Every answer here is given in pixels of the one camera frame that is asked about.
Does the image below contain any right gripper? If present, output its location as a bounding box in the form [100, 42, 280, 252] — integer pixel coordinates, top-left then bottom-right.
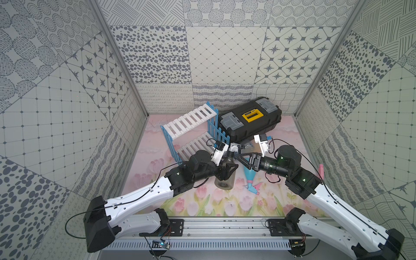
[235, 152, 290, 178]

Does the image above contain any teal pink spray bottle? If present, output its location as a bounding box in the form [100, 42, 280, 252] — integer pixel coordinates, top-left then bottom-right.
[244, 166, 263, 195]

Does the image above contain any blue white slatted shelf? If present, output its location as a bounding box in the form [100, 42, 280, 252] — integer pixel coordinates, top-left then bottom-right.
[160, 102, 230, 163]

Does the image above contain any dark smoky spray bottle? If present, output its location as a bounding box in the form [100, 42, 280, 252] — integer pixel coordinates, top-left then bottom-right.
[211, 141, 239, 190]

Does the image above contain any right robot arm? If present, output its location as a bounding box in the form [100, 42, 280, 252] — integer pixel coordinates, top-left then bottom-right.
[235, 145, 404, 260]

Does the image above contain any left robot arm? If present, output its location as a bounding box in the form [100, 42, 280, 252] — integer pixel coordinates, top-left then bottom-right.
[83, 150, 238, 253]

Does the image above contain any small circuit board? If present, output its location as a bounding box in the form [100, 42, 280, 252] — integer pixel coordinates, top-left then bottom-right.
[152, 239, 171, 250]

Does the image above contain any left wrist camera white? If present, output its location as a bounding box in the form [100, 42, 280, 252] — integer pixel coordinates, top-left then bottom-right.
[211, 140, 229, 166]

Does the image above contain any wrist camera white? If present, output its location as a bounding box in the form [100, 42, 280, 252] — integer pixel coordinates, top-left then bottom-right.
[253, 134, 272, 157]
[211, 140, 229, 166]

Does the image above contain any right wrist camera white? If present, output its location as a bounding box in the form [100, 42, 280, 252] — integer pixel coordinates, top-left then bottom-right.
[253, 134, 272, 157]

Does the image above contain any black toolbox yellow handle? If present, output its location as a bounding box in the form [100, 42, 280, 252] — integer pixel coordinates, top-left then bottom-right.
[219, 97, 282, 143]

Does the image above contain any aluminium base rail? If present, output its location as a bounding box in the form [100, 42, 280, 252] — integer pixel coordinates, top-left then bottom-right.
[92, 216, 358, 251]

